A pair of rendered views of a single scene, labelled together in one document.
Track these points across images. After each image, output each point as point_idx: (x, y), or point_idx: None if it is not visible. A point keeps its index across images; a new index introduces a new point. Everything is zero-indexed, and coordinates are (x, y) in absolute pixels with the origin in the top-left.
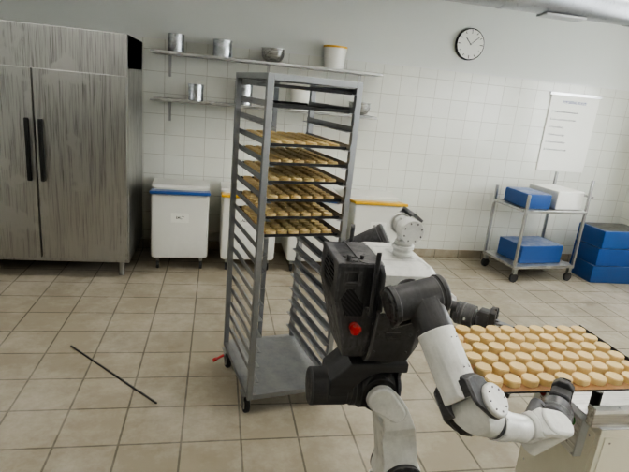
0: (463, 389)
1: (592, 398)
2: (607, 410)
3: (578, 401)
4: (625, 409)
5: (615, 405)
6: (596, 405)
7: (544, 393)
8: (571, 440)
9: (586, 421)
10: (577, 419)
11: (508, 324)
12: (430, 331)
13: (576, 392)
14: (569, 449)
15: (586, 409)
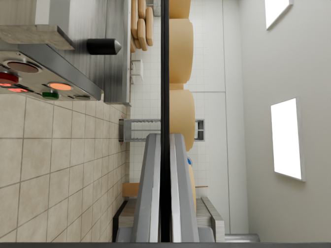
0: None
1: (103, 54)
2: (129, 90)
3: (83, 60)
4: (129, 65)
5: (127, 69)
6: (126, 93)
7: (28, 72)
8: (58, 99)
9: (105, 102)
10: (92, 99)
11: (186, 157)
12: None
13: (71, 32)
14: (45, 99)
15: (93, 73)
